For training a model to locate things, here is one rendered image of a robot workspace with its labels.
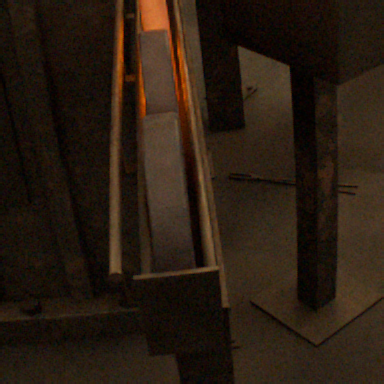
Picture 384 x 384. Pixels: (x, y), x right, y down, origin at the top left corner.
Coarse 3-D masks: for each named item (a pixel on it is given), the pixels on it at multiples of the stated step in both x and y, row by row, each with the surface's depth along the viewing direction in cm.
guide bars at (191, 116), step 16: (176, 0) 125; (176, 16) 120; (176, 32) 115; (192, 96) 100; (192, 112) 97; (192, 128) 94; (192, 144) 92; (192, 160) 90; (208, 208) 82; (208, 224) 80; (208, 240) 78; (208, 256) 76
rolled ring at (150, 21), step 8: (144, 0) 98; (152, 0) 98; (160, 0) 98; (144, 8) 97; (152, 8) 97; (160, 8) 97; (144, 16) 97; (152, 16) 97; (160, 16) 97; (144, 24) 97; (152, 24) 97; (160, 24) 97; (168, 24) 97; (168, 32) 97; (176, 80) 101; (176, 88) 102
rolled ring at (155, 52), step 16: (144, 32) 88; (160, 32) 87; (144, 48) 85; (160, 48) 84; (144, 64) 83; (160, 64) 83; (144, 80) 83; (160, 80) 83; (160, 96) 82; (176, 96) 82; (160, 112) 82; (176, 112) 82
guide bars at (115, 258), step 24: (120, 0) 115; (120, 24) 108; (120, 48) 102; (120, 72) 97; (120, 96) 93; (144, 96) 104; (120, 120) 88; (120, 144) 85; (120, 168) 81; (120, 192) 78; (144, 192) 87; (120, 216) 75; (144, 216) 84; (120, 240) 72; (144, 240) 81; (120, 264) 70; (144, 264) 78; (120, 288) 73
